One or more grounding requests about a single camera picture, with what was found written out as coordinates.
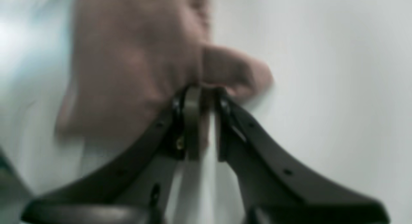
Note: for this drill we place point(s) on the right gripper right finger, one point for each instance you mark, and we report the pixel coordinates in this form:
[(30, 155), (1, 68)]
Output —
[(276, 188)]

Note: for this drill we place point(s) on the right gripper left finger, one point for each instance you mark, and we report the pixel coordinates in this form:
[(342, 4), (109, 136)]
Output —
[(134, 187)]

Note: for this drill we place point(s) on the mauve brown T-shirt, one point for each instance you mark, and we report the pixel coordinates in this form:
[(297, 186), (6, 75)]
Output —
[(130, 57)]

